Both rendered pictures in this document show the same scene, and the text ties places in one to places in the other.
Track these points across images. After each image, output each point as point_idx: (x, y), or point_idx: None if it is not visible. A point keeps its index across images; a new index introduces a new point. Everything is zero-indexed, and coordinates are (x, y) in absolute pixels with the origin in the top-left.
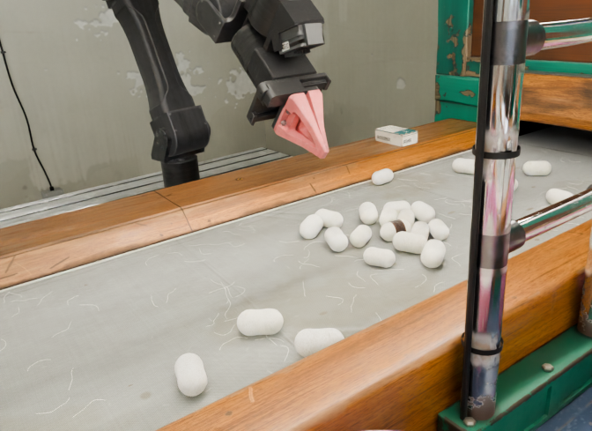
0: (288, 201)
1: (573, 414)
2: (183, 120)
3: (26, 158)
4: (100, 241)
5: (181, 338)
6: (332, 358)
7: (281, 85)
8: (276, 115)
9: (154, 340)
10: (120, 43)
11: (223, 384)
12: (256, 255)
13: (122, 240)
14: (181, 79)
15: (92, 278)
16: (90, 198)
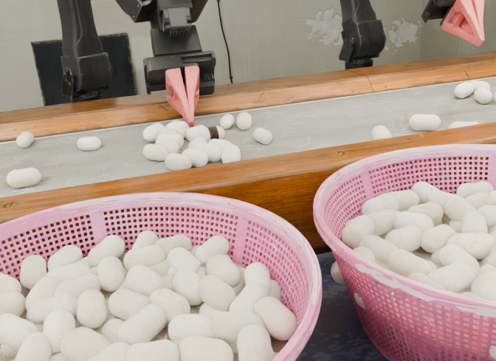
0: (446, 81)
1: None
2: (367, 29)
3: (224, 83)
4: (314, 89)
5: (371, 129)
6: (474, 128)
7: None
8: (444, 15)
9: (355, 129)
10: None
11: None
12: (421, 103)
13: (328, 91)
14: None
15: (310, 107)
16: None
